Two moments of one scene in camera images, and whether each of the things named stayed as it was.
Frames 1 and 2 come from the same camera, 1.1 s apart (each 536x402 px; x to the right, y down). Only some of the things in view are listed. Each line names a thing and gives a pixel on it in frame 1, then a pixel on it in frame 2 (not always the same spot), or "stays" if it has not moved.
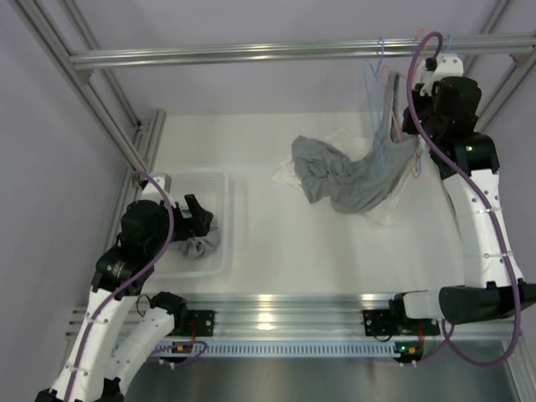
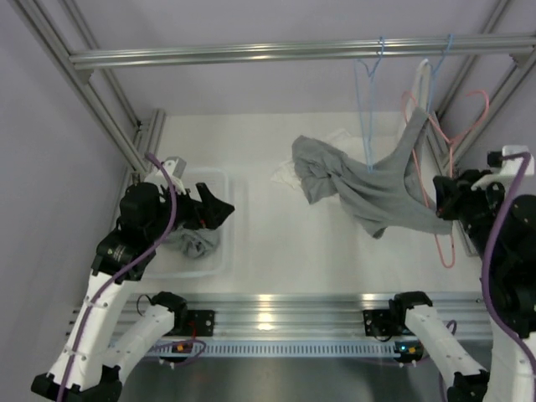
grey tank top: x=353 y=185 → x=392 y=194
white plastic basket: x=210 y=188 stays
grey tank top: x=202 y=246 stays
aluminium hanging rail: x=375 y=48 stays
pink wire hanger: x=404 y=101 → x=452 y=152
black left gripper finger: x=193 y=206 → x=219 y=208
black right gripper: x=408 y=125 → x=446 y=186
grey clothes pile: x=324 y=172 stays
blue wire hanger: x=373 y=91 → x=365 y=86
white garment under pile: x=356 y=146 stays
